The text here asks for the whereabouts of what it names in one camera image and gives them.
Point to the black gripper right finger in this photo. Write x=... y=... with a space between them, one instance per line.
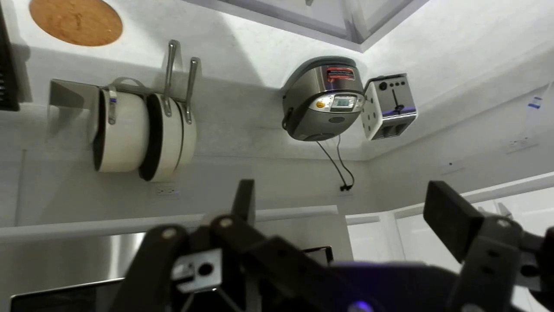
x=491 y=261

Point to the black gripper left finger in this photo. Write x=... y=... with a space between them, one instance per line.
x=174 y=261

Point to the white single-door upper cabinet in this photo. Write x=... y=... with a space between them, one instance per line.
x=392 y=244

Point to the large cream frying pan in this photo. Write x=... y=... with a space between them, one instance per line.
x=167 y=140

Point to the cream stock pot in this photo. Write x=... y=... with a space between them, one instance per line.
x=124 y=133

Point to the silver toaster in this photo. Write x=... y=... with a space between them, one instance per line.
x=390 y=107

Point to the metal pan rack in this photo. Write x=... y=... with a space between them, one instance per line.
x=67 y=96

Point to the silver black rice cooker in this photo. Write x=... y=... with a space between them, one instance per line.
x=321 y=98

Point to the round cork trivet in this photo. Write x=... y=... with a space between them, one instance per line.
x=75 y=20

